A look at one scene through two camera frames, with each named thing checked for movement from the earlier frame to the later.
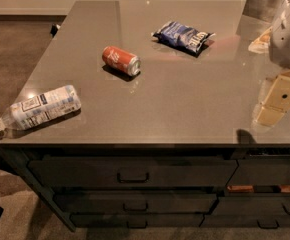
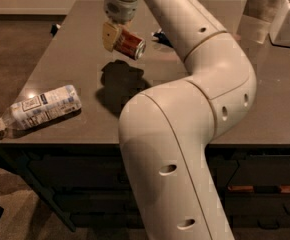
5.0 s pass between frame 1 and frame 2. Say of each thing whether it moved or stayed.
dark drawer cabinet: stayed
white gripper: moved
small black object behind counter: stayed
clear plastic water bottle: stayed
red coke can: moved
